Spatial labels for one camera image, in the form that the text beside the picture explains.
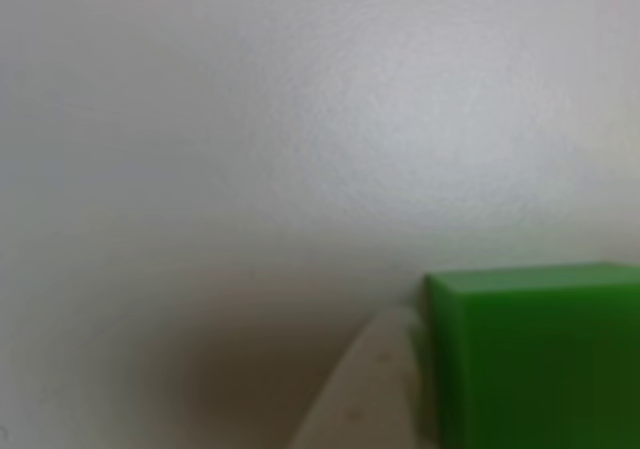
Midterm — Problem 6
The green cube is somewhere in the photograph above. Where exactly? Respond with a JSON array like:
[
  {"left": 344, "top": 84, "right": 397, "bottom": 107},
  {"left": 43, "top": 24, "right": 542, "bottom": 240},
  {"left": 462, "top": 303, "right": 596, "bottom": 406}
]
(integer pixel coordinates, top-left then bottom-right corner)
[{"left": 422, "top": 260, "right": 640, "bottom": 449}]

